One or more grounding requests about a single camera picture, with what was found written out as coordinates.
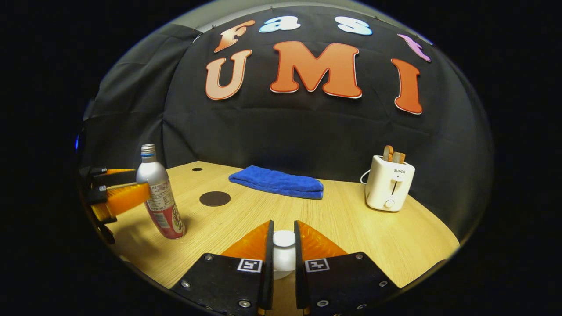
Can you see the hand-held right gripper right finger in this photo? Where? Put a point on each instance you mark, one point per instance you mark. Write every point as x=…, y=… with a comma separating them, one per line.
x=300, y=272

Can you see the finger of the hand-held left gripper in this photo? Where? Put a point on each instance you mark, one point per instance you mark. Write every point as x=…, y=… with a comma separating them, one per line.
x=127, y=197
x=114, y=177

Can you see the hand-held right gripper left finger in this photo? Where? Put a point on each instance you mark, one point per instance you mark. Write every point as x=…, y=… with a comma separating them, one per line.
x=268, y=272

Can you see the white teacup lid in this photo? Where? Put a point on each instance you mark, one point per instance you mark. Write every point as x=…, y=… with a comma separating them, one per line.
x=284, y=254

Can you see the silver water bottle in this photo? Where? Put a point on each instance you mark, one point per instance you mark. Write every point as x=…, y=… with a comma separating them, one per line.
x=160, y=202

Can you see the dark round coaster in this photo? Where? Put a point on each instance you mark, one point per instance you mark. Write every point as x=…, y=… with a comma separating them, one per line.
x=215, y=199

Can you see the folded blue towel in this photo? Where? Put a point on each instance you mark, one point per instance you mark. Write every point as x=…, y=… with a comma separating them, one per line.
x=276, y=182

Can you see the white toaster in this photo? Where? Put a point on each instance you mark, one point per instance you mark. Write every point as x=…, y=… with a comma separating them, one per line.
x=386, y=188

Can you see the brown toast slice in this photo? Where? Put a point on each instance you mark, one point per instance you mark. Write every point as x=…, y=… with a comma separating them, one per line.
x=388, y=153
x=398, y=158

